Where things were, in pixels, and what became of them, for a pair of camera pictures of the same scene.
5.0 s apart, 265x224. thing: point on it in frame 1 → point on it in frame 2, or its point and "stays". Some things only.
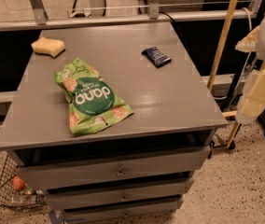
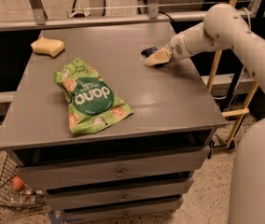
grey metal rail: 153,15 stays
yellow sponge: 48,47 stays
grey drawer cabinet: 135,168 stays
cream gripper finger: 248,44 → 177,50
